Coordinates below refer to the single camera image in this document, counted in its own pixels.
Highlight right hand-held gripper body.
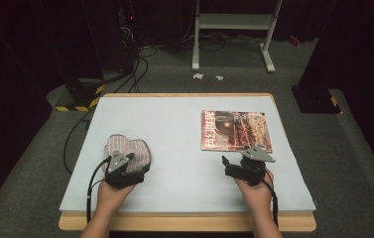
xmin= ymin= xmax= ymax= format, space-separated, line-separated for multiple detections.
xmin=224 ymin=144 xmax=277 ymax=186

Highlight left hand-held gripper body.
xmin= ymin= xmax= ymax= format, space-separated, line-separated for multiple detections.
xmin=104 ymin=150 xmax=145 ymax=190

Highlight striped pink grey cloth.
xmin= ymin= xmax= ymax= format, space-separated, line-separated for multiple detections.
xmin=103 ymin=133 xmax=152 ymax=175

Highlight red cover magazine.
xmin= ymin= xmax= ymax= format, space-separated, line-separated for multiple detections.
xmin=200 ymin=109 xmax=274 ymax=155

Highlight person's right hand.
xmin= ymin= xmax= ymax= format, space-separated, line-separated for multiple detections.
xmin=234 ymin=168 xmax=275 ymax=213

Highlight person's left hand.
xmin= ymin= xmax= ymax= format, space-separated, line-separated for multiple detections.
xmin=96 ymin=179 xmax=137 ymax=213

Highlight white table mat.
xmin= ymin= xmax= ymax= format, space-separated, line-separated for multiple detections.
xmin=59 ymin=95 xmax=317 ymax=213

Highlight wooden table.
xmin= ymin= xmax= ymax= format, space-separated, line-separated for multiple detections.
xmin=58 ymin=92 xmax=317 ymax=233

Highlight black base with yellow stripes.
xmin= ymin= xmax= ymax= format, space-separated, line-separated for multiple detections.
xmin=290 ymin=84 xmax=344 ymax=116
xmin=55 ymin=77 xmax=106 ymax=113

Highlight dark equipment rack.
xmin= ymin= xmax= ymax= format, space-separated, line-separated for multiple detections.
xmin=116 ymin=0 xmax=140 ymax=74

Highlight small red object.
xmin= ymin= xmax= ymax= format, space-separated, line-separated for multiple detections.
xmin=288 ymin=34 xmax=304 ymax=48

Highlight white metal stand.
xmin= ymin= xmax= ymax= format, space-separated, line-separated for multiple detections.
xmin=190 ymin=0 xmax=284 ymax=74

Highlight left hand-held gripper cable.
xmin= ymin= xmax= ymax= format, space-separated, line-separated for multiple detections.
xmin=85 ymin=156 xmax=113 ymax=224

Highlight hand-held gripper cable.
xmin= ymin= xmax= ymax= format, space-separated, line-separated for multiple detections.
xmin=261 ymin=168 xmax=280 ymax=228
xmin=85 ymin=156 xmax=113 ymax=224

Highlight right hand-held gripper cable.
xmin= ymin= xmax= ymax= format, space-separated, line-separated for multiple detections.
xmin=261 ymin=168 xmax=280 ymax=228

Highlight black floor cable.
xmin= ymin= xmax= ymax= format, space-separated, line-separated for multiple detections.
xmin=62 ymin=108 xmax=93 ymax=176

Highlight bundle of black floor cables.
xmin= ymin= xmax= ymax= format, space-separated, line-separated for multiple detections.
xmin=112 ymin=44 xmax=159 ymax=94

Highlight cables under white stand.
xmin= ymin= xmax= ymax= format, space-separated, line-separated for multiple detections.
xmin=182 ymin=30 xmax=266 ymax=54

